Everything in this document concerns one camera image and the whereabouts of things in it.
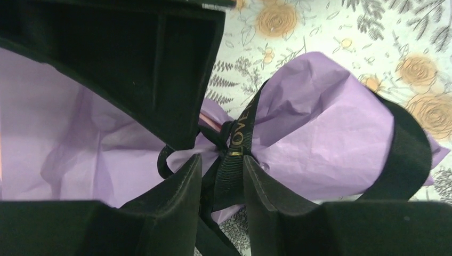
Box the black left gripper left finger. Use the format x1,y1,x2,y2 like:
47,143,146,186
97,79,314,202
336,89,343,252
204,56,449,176
1,154,201,255

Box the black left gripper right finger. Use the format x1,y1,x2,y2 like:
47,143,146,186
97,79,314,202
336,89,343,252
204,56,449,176
244,156,451,255

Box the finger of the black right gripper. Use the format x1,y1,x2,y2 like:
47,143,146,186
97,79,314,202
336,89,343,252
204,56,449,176
1,1,225,150

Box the black strap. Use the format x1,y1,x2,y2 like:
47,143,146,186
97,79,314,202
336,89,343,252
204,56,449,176
157,80,433,256

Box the pink and purple wrapping paper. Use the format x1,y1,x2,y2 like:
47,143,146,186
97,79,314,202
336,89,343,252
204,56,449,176
0,47,451,225

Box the floral patterned tablecloth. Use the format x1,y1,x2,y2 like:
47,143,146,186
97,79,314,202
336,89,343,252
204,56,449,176
192,0,452,256

